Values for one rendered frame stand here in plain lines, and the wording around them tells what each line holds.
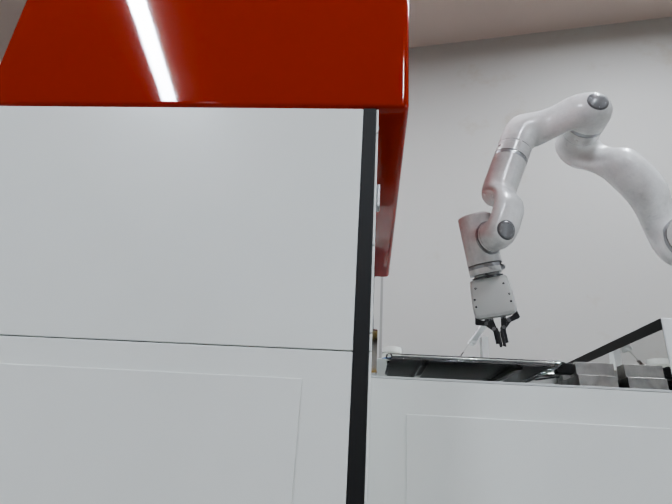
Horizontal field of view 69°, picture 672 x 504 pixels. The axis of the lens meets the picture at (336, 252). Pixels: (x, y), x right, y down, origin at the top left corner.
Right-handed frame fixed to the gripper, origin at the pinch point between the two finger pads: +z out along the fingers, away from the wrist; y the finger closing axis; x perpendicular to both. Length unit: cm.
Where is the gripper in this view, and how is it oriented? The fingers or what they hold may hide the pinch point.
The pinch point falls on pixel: (501, 338)
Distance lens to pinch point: 128.0
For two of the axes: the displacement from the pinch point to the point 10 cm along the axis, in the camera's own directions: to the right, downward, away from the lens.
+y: -9.3, 2.1, 3.1
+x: -3.4, -1.2, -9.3
